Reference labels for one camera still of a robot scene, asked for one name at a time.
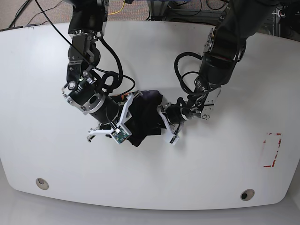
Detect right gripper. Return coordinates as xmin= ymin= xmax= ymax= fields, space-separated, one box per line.
xmin=87 ymin=91 xmax=142 ymax=142

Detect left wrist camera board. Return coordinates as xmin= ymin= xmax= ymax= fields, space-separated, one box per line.
xmin=163 ymin=132 xmax=179 ymax=145

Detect right table grommet hole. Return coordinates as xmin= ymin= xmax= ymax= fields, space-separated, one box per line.
xmin=240 ymin=189 xmax=255 ymax=201

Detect table grommet hole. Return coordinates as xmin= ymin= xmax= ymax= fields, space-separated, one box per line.
xmin=36 ymin=178 xmax=49 ymax=190
xmin=240 ymin=189 xmax=255 ymax=201

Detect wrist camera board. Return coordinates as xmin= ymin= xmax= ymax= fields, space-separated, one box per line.
xmin=110 ymin=126 xmax=132 ymax=144
xmin=163 ymin=132 xmax=179 ymax=145

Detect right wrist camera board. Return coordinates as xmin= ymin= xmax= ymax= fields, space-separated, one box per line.
xmin=110 ymin=126 xmax=132 ymax=144

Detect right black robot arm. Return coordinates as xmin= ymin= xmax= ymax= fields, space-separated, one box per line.
xmin=62 ymin=0 xmax=142 ymax=144

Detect black t-shirt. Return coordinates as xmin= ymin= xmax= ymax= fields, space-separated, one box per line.
xmin=126 ymin=90 xmax=165 ymax=147

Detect left table grommet hole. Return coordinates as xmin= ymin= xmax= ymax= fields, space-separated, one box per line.
xmin=36 ymin=178 xmax=49 ymax=190

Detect black floor cable left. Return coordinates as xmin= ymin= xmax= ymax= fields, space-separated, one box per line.
xmin=9 ymin=0 xmax=64 ymax=28

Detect yellow cable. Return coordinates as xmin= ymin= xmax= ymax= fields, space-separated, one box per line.
xmin=107 ymin=0 xmax=125 ymax=16

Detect red tape rectangle marker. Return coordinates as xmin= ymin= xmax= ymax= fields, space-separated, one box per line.
xmin=260 ymin=133 xmax=282 ymax=168

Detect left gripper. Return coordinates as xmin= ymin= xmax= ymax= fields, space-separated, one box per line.
xmin=157 ymin=104 xmax=183 ymax=138

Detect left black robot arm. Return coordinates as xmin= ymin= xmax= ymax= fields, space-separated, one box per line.
xmin=160 ymin=0 xmax=279 ymax=137

